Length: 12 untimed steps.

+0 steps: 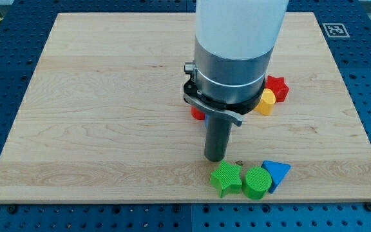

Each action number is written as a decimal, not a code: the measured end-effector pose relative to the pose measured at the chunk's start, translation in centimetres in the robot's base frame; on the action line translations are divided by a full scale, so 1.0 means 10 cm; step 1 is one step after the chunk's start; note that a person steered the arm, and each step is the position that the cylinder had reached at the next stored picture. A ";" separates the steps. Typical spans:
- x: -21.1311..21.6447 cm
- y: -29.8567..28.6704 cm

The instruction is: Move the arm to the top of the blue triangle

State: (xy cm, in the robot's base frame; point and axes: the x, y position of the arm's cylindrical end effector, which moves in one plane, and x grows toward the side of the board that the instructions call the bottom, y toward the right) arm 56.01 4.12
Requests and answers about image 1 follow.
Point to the red block behind tool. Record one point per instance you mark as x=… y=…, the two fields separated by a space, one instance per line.
x=197 y=114

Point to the green star block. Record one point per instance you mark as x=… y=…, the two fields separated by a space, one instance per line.
x=226 y=179

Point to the light wooden board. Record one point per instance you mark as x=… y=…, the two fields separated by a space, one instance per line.
x=103 y=120

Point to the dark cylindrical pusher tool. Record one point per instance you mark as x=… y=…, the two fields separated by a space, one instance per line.
x=217 y=137

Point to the black clamp with grey lever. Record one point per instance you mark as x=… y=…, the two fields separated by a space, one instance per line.
x=229 y=112

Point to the yellow cylinder block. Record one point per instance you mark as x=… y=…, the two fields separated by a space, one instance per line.
x=266 y=103

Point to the red star block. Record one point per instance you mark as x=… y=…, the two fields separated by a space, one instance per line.
x=278 y=86

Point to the white fiducial marker tag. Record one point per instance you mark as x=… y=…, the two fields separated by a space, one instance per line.
x=335 y=30

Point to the green cylinder block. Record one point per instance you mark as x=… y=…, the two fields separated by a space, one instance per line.
x=256 y=183

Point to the blue triangle block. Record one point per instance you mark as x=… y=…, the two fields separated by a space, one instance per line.
x=277 y=171

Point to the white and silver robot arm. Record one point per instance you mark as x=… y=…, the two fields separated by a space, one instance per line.
x=234 y=43

